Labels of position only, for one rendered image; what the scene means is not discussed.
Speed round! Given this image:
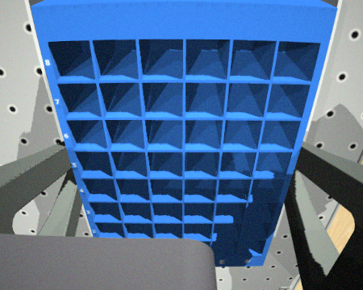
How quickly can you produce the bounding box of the blue tube carrier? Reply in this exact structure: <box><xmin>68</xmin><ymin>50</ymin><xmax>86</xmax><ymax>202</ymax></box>
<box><xmin>31</xmin><ymin>0</ymin><xmax>338</xmax><ymax>267</ymax></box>

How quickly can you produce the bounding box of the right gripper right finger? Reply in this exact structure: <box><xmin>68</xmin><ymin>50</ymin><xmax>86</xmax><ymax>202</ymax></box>
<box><xmin>284</xmin><ymin>141</ymin><xmax>363</xmax><ymax>290</ymax></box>

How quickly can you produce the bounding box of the grey perforated base plate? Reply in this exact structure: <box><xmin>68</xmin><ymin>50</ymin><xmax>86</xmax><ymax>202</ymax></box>
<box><xmin>0</xmin><ymin>0</ymin><xmax>363</xmax><ymax>290</ymax></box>

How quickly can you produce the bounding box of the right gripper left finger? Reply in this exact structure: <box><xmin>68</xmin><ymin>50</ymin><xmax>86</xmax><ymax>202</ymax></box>
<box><xmin>0</xmin><ymin>141</ymin><xmax>82</xmax><ymax>237</ymax></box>

